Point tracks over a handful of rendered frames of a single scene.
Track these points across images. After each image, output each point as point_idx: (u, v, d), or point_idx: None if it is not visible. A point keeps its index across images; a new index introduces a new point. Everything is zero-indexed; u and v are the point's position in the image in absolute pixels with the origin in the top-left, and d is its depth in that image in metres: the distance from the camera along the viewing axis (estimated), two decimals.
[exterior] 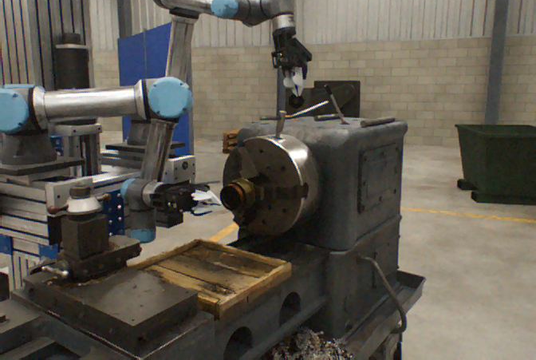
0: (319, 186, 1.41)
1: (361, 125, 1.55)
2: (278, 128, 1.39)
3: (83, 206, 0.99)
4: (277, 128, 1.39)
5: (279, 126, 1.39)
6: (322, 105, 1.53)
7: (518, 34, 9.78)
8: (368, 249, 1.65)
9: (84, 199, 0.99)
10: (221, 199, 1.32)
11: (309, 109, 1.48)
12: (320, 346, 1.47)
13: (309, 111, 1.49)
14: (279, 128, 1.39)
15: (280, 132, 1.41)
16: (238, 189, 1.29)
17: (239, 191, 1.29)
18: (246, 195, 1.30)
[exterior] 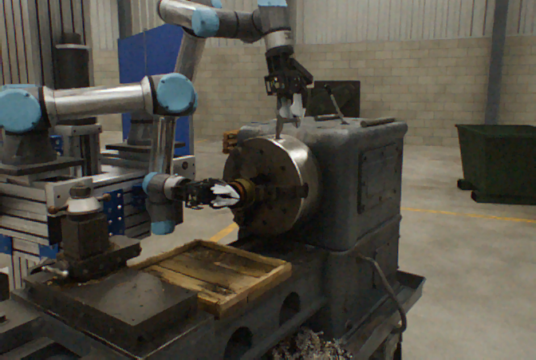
0: (319, 186, 1.41)
1: (361, 125, 1.55)
2: (277, 127, 1.41)
3: (83, 206, 0.99)
4: (277, 127, 1.41)
5: (277, 124, 1.41)
6: (293, 120, 1.19)
7: (518, 34, 9.78)
8: (368, 249, 1.65)
9: (84, 199, 0.99)
10: None
11: (288, 119, 1.26)
12: (320, 346, 1.47)
13: (288, 121, 1.26)
14: (276, 126, 1.41)
15: (277, 132, 1.40)
16: (238, 187, 1.29)
17: (240, 189, 1.29)
18: (246, 193, 1.30)
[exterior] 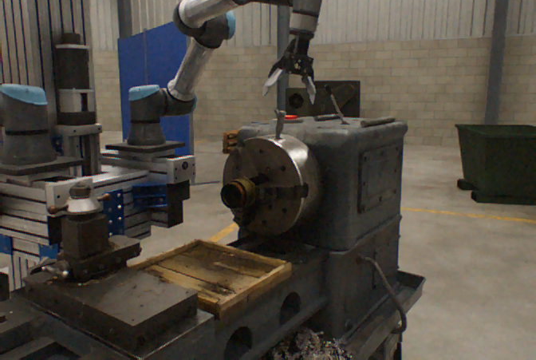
0: (319, 186, 1.41)
1: (361, 125, 1.55)
2: (277, 127, 1.41)
3: (83, 206, 0.99)
4: (277, 127, 1.41)
5: (277, 124, 1.41)
6: (295, 120, 1.19)
7: (518, 34, 9.78)
8: (368, 249, 1.65)
9: (84, 199, 0.99)
10: (222, 197, 1.32)
11: (289, 120, 1.26)
12: (320, 346, 1.47)
13: (289, 122, 1.26)
14: (277, 126, 1.41)
15: (277, 132, 1.40)
16: (238, 187, 1.29)
17: (240, 189, 1.29)
18: (246, 193, 1.30)
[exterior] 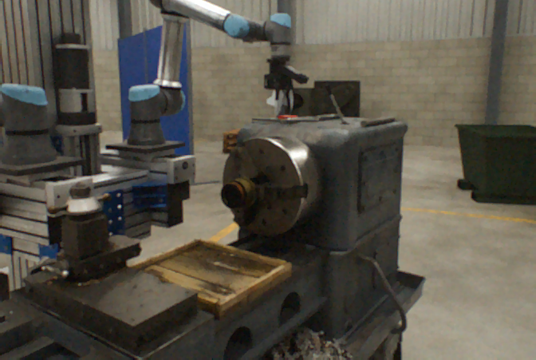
0: (319, 186, 1.41)
1: (361, 125, 1.55)
2: (292, 122, 1.67)
3: (83, 206, 0.99)
4: (292, 121, 1.67)
5: (293, 122, 1.68)
6: (258, 120, 1.85)
7: (518, 34, 9.78)
8: (368, 249, 1.65)
9: (84, 199, 0.99)
10: (222, 197, 1.32)
11: (269, 120, 1.80)
12: (320, 346, 1.47)
13: (267, 120, 1.79)
14: (293, 122, 1.67)
15: (286, 122, 1.67)
16: (238, 187, 1.29)
17: (240, 189, 1.29)
18: (246, 193, 1.30)
